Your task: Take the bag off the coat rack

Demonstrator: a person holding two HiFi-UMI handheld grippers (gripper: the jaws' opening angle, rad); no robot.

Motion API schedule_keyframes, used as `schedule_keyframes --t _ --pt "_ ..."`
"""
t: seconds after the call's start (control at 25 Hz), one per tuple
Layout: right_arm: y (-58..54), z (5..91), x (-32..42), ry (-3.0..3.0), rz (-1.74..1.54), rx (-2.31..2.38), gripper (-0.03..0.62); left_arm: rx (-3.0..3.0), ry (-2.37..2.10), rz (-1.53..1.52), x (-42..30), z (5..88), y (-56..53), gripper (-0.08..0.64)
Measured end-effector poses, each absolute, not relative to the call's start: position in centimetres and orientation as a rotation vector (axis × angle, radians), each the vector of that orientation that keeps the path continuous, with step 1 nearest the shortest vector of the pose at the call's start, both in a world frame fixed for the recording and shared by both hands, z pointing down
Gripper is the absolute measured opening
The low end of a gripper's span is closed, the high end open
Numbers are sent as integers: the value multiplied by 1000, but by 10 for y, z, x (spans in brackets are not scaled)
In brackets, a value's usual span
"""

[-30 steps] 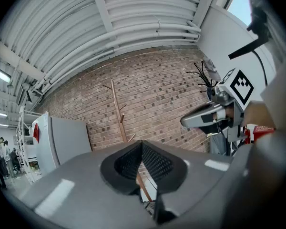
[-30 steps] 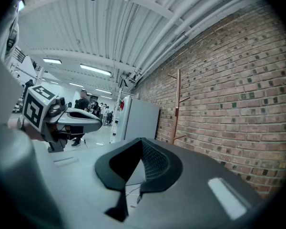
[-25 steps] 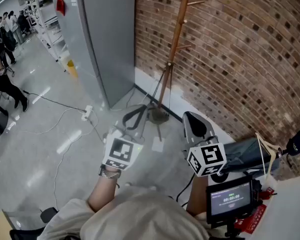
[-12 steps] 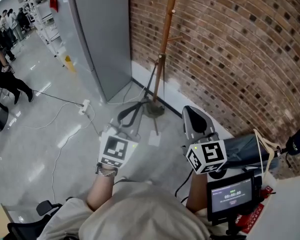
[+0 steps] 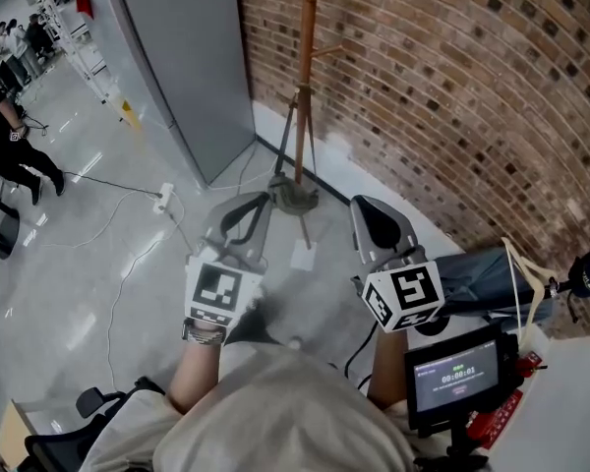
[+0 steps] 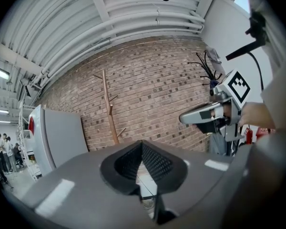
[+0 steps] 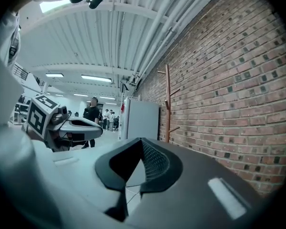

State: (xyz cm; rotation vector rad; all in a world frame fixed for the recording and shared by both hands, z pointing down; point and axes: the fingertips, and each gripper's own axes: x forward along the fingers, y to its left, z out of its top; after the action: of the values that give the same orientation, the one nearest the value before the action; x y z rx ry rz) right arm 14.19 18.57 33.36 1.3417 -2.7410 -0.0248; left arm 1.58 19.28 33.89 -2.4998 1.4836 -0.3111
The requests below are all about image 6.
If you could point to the row of white ceiling pipes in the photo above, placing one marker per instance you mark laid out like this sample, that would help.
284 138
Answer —
124 20

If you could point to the white metal shelf rack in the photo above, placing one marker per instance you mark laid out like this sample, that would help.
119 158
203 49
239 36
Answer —
26 151

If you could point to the person's right hand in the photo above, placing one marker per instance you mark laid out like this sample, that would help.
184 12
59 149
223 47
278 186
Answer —
227 111

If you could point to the red box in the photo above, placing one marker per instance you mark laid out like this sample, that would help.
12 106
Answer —
264 133

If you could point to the red fire extinguisher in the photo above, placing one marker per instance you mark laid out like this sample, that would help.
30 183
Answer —
249 133

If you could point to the person's right forearm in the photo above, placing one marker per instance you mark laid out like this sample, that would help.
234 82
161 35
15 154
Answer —
255 116

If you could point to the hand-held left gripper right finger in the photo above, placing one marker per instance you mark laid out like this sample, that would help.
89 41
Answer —
174 175

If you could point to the person's grey sleeve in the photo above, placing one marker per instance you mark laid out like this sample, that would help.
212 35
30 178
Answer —
271 175

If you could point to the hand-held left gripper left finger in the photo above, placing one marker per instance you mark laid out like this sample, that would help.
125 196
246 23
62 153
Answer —
109 173

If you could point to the grey bag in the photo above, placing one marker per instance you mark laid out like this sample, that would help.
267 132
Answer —
214 56

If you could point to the wooden coat rack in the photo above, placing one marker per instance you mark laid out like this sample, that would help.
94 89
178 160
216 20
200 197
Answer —
109 118

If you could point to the black coat rack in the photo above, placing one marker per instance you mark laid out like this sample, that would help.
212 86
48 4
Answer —
208 69

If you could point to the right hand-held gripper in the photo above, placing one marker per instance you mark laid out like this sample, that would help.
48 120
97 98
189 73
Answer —
237 86

